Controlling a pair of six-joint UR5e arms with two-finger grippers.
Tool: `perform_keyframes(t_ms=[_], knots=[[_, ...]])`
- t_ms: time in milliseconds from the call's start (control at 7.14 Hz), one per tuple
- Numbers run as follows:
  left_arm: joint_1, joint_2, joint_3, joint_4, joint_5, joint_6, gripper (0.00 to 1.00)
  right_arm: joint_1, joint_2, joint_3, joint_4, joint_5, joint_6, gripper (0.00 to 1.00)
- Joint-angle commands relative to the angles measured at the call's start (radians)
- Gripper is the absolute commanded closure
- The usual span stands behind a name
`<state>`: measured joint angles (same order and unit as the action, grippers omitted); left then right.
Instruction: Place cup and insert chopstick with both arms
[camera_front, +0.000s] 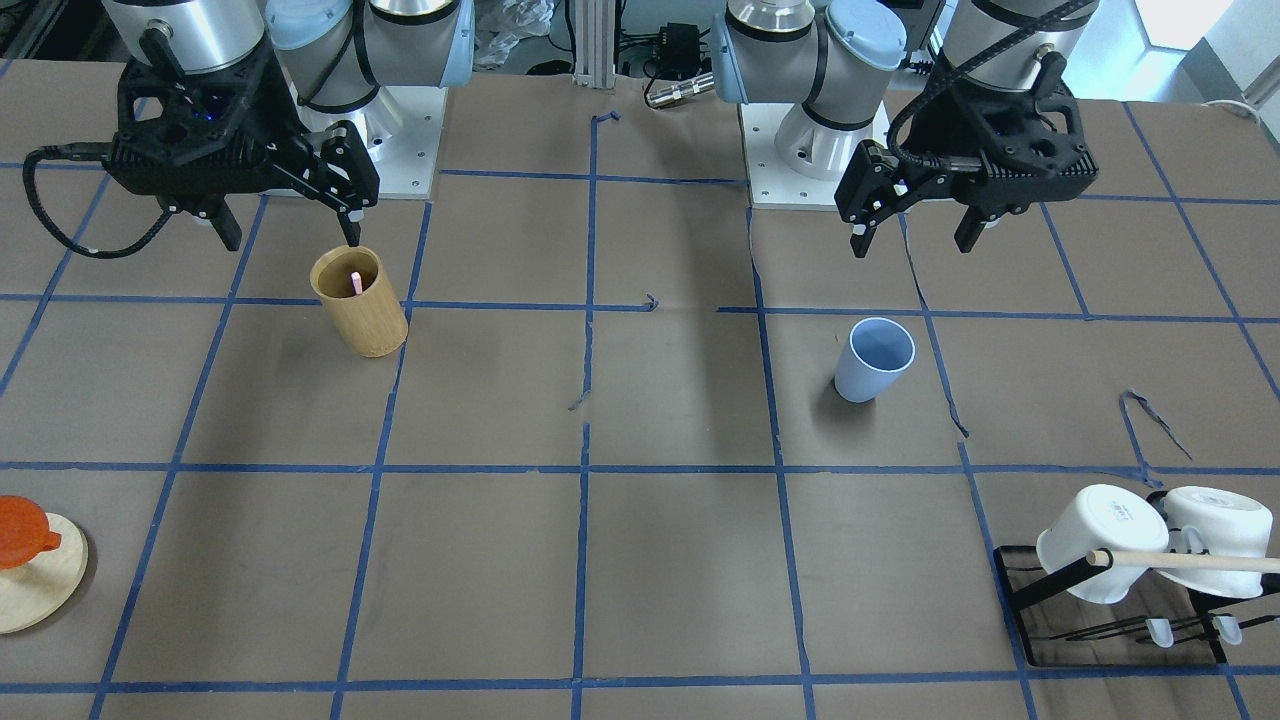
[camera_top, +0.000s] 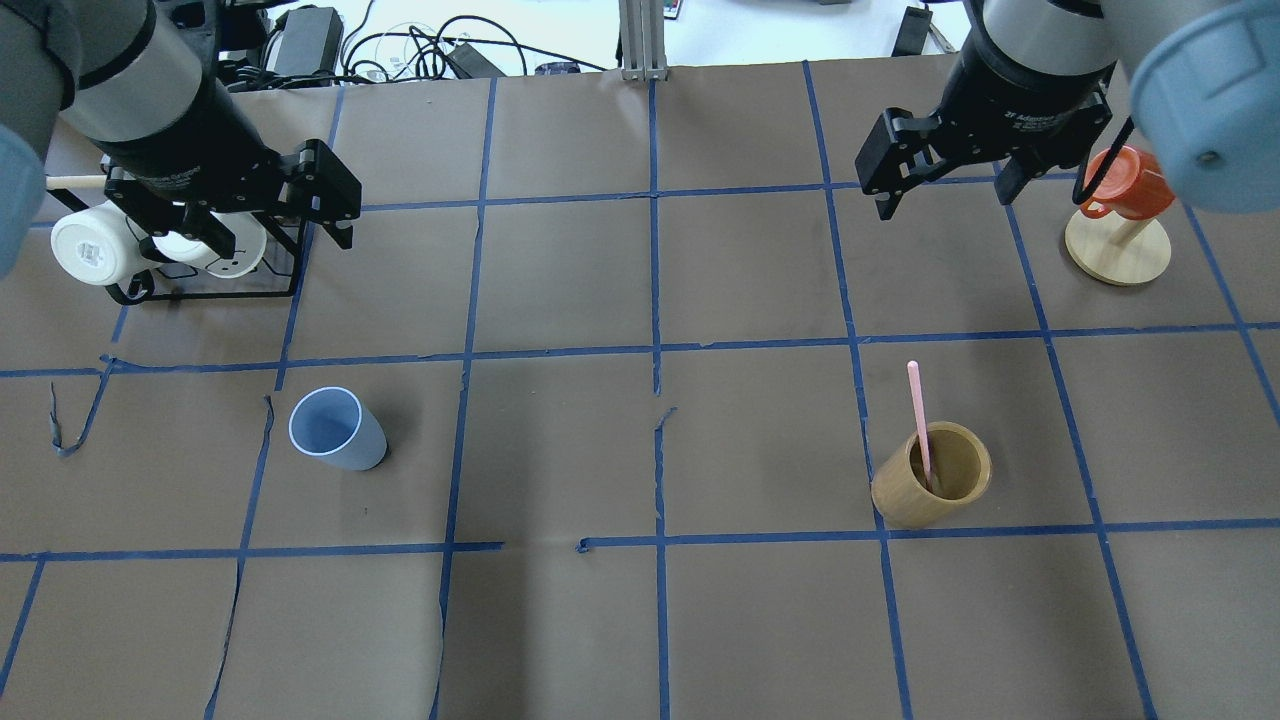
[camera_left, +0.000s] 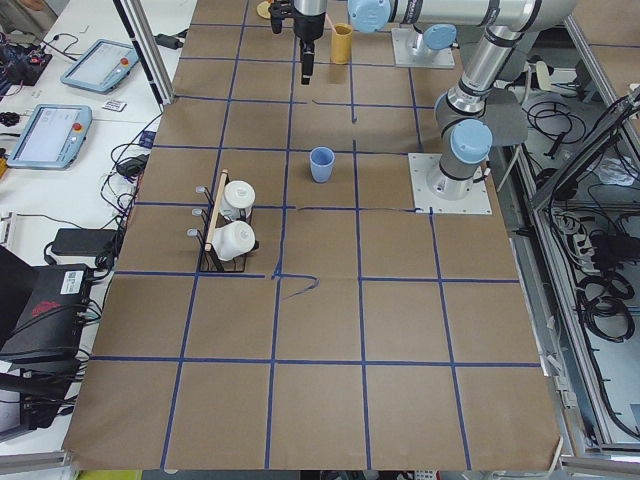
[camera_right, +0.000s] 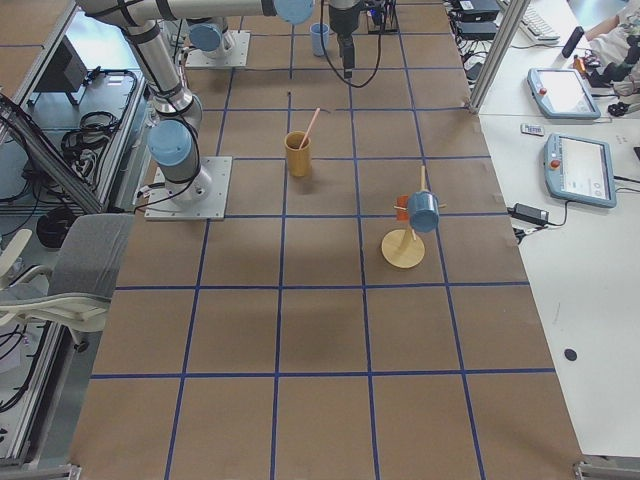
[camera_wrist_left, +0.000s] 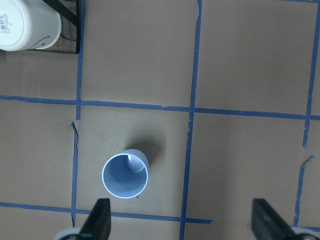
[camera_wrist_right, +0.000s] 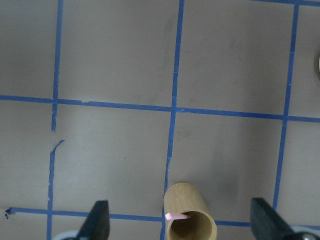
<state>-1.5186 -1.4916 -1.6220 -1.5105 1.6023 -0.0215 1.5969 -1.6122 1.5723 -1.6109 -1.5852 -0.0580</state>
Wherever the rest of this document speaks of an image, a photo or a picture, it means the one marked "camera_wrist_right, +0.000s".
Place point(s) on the pink chopstick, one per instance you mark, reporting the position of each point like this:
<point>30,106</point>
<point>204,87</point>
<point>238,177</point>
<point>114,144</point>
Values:
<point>176,216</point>

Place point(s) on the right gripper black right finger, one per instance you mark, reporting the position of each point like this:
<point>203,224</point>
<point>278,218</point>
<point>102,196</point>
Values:
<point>266,224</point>

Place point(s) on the bamboo cylinder holder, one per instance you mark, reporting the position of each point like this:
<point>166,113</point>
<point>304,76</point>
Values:
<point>184,198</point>

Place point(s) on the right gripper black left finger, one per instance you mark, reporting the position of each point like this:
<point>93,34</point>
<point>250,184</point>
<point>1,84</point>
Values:
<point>97,224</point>

